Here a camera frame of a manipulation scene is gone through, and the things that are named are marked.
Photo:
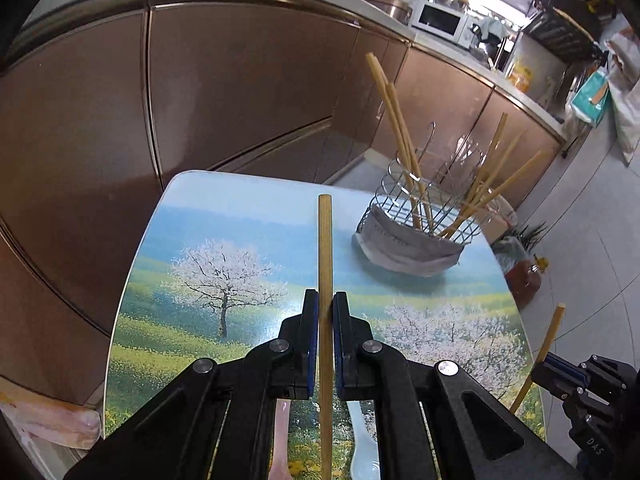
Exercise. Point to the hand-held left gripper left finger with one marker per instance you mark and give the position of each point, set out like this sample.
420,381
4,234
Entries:
314,340

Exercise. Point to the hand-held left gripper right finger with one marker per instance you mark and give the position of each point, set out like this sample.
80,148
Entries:
338,345

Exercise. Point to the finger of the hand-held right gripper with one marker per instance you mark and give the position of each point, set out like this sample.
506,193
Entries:
555,382
567,362

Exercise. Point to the bamboo chopstick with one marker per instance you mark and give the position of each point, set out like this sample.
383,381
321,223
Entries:
507,160
325,260
550,335
492,147
520,175
400,125
387,110

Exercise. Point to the pink plastic spoon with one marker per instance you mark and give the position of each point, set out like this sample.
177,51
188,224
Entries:
280,440

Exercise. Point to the white ceramic spoon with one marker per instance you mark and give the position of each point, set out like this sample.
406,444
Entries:
362,452

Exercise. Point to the grey folded cloth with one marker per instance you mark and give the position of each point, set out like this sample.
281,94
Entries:
400,252

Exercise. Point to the clear plastic bag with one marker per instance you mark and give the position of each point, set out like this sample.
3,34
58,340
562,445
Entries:
507,252

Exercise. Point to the green onions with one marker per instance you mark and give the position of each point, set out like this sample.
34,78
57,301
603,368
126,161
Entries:
530,235

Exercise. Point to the beige trash bin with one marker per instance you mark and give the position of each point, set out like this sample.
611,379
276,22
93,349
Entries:
502,220

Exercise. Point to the white sack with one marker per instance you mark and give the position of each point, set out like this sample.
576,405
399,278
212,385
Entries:
627,110

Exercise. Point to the teal shopping bag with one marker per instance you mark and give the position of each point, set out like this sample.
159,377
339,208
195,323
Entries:
590,102

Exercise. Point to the brown kitchen cabinets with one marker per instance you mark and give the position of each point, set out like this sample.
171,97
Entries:
225,85

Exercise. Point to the pink plastic bag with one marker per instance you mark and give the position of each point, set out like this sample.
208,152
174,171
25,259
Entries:
50,420

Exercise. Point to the white microwave oven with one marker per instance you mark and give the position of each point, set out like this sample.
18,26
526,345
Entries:
437,17

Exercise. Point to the steel cooking pot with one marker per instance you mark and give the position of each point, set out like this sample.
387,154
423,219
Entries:
392,6

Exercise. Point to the light blue towel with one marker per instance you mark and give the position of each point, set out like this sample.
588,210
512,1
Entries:
487,27

